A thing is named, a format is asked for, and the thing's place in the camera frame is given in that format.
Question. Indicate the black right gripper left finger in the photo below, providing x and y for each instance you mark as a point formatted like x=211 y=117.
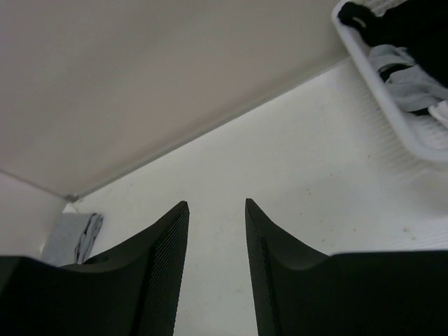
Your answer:
x=130 y=289

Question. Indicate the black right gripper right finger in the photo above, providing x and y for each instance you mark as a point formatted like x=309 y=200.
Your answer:
x=298 y=290

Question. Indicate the black tank top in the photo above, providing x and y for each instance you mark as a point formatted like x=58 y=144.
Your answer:
x=418 y=26

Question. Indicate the folded grey tank top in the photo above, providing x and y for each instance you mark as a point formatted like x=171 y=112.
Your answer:
x=72 y=238

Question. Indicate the white tank top in basket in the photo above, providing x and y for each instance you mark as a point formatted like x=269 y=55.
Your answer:
x=440 y=112

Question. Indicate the grey tank top in basket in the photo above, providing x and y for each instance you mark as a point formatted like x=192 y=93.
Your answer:
x=412 y=89

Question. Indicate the white plastic laundry basket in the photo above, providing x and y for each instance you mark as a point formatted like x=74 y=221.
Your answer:
x=423 y=137

